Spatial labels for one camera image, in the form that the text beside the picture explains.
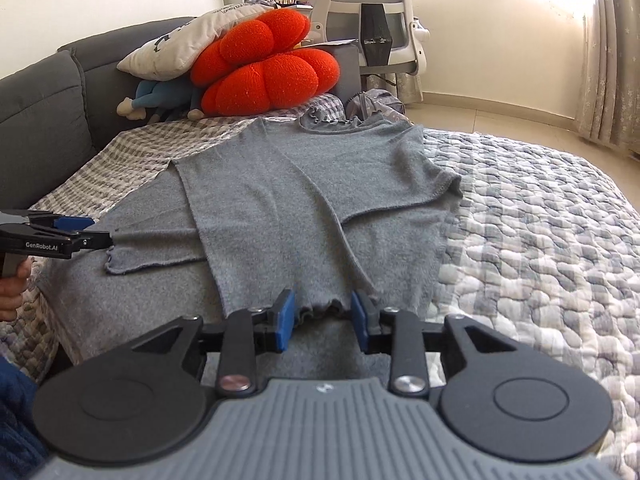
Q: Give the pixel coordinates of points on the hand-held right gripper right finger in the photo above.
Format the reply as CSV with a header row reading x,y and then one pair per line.
x,y
359,320

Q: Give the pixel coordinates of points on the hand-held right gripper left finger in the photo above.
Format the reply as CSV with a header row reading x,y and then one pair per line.
x,y
286,317

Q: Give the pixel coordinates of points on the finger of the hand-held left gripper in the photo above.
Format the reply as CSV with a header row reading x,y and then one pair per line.
x,y
75,223

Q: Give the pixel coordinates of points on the grey sweater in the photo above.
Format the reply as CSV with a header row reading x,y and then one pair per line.
x,y
280,195

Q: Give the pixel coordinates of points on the person's left hand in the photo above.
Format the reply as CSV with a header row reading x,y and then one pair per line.
x,y
11,297

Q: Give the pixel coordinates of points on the grey sofa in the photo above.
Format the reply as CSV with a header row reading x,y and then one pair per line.
x,y
45,110

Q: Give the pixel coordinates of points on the blue plush toy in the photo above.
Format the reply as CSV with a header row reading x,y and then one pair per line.
x,y
160,97

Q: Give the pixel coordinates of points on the person's blue jeans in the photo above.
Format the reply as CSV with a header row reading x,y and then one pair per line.
x,y
17,410

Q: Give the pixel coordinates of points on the grey checked quilted bedspread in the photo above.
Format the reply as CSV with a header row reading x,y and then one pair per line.
x,y
525,240

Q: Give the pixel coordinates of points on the white printed pillow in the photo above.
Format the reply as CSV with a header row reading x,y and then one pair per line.
x,y
175,45

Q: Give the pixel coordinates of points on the red flower cushion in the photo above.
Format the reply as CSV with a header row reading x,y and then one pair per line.
x,y
270,75

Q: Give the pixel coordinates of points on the grey bedside box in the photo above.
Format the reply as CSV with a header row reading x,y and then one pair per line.
x,y
347,70

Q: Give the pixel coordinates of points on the star print curtain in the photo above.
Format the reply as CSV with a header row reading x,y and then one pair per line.
x,y
610,60

